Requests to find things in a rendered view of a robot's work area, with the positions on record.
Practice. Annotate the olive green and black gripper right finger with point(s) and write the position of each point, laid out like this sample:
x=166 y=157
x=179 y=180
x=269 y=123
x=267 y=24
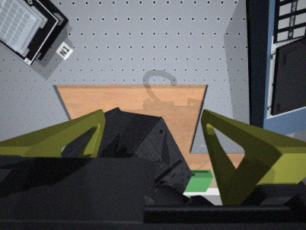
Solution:
x=270 y=158

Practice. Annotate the white label with black n1 text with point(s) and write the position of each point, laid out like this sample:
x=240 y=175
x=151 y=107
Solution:
x=64 y=50

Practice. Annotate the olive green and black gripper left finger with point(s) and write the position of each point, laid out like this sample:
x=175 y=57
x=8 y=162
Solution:
x=48 y=142

